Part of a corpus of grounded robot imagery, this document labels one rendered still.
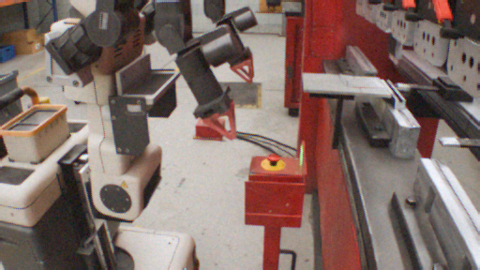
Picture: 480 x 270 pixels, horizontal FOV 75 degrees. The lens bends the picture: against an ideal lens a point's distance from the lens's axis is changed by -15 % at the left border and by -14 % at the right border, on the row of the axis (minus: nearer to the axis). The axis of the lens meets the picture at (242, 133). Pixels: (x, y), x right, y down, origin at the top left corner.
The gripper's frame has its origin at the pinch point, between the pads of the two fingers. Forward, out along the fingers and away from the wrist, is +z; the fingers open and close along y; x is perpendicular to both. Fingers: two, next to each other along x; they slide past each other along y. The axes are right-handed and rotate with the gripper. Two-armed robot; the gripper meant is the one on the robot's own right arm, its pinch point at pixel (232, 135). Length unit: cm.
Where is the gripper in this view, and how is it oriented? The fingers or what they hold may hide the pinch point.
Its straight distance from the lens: 76.6
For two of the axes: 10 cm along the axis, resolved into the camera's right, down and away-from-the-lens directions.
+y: 1.1, -4.2, 9.0
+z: 4.5, 8.3, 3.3
